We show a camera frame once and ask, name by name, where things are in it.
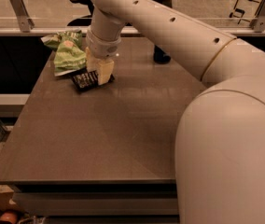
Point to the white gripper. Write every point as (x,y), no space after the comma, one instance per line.
(103,48)

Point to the black rxbar chocolate bar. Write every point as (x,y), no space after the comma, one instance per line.
(85,80)

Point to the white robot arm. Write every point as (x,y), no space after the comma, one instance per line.
(220,140)

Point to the green jalapeno chip bag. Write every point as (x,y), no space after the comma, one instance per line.
(69,55)

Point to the blue pepsi can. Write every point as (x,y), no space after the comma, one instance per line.
(160,57)

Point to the black office chair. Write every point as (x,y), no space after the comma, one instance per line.
(83,13)

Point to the orange round object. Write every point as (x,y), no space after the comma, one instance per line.
(10,217)

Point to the left metal railing bracket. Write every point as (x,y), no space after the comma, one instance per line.
(24,21)

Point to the yellow cart frame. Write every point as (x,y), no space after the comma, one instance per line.
(244,10)

